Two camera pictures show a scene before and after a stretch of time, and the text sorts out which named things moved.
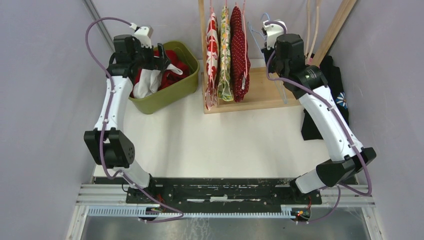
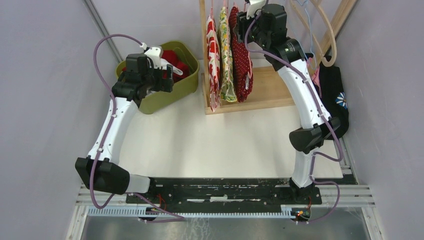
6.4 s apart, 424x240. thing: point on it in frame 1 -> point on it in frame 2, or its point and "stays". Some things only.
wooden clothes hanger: [307, 56] -> [328, 55]
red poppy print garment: [212, 61] stays
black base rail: [174, 190] stays
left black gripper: [159, 63] -> [163, 85]
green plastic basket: [175, 94] stays
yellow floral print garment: [225, 92] stays
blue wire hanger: [275, 76] -> [310, 30]
